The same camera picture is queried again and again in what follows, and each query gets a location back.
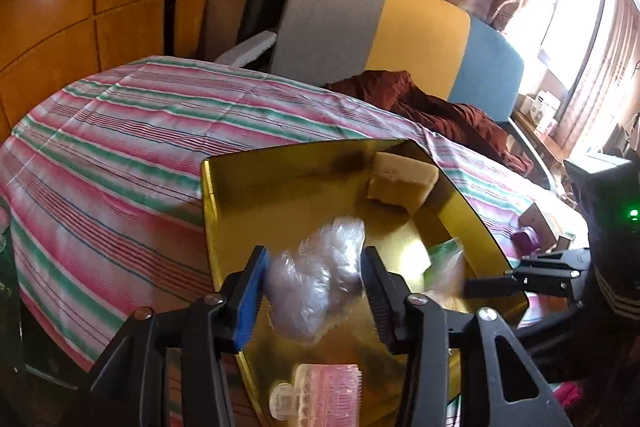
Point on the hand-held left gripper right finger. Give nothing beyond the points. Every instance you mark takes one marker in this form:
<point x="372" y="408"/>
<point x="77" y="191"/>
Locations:
<point x="378" y="302"/>

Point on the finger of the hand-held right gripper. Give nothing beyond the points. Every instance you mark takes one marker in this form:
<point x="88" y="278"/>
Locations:
<point x="552" y="318"/>
<point x="545" y="274"/>

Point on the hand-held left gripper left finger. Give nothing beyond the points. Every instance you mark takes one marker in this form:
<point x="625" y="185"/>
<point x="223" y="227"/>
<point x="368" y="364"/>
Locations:
<point x="250" y="302"/>

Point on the purple small container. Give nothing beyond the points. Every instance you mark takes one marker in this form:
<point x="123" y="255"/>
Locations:
<point x="525" y="239"/>

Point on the clear plastic bag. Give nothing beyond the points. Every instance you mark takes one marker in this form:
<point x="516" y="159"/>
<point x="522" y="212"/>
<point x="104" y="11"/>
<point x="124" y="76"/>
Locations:
<point x="310" y="287"/>

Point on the green plastic packet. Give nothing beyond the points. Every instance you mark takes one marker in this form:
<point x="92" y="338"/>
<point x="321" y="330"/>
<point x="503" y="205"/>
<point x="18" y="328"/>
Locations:
<point x="442" y="257"/>

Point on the pink hair claw clip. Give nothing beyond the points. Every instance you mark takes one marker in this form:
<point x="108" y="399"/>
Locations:
<point x="325" y="397"/>

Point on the yellow sponge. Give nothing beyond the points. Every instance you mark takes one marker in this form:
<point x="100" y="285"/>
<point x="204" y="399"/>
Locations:
<point x="400" y="179"/>

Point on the gold cardboard box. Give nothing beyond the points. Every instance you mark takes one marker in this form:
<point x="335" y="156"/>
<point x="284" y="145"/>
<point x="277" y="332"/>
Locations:
<point x="300" y="187"/>

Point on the small cardboard box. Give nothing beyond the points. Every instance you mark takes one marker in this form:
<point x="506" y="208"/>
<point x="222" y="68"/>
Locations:
<point x="542" y="219"/>

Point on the pink object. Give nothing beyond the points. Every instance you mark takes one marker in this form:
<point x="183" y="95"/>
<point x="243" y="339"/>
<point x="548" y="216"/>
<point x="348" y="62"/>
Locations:
<point x="567" y="394"/>

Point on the wooden desk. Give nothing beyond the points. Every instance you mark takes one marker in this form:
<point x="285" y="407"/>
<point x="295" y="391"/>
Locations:
<point x="545" y="147"/>

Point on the white box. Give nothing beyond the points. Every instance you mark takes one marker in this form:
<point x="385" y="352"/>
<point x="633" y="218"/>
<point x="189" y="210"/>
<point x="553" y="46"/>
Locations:
<point x="542" y="109"/>

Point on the maroon blanket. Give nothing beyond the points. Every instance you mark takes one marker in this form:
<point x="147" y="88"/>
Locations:
<point x="450" y="117"/>

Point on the pink green striped bedsheet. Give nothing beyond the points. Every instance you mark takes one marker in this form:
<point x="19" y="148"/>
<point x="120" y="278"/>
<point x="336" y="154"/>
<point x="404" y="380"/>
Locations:
<point x="125" y="157"/>

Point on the window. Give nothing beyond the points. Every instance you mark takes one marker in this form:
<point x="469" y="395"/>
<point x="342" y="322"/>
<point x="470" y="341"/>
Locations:
<point x="565" y="7"/>

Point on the grey yellow blue sofa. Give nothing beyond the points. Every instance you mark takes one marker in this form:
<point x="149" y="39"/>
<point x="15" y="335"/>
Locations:
<point x="420" y="27"/>

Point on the wooden wardrobe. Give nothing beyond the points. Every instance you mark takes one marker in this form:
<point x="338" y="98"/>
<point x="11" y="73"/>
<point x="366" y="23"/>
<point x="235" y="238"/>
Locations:
<point x="60" y="7"/>

